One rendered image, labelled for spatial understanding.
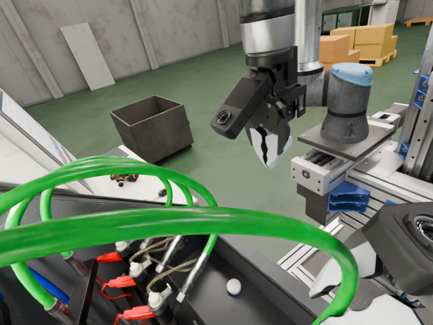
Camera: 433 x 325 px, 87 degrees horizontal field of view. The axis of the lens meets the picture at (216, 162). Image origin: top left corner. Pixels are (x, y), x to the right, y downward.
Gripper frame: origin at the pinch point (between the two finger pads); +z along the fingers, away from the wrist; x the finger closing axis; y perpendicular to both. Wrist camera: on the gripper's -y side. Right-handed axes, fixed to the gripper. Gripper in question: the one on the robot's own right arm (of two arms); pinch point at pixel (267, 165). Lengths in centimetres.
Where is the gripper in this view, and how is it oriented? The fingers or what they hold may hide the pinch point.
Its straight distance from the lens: 45.4
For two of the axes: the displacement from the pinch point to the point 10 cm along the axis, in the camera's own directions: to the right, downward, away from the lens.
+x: -6.5, -3.1, 6.9
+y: 7.4, -4.8, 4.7
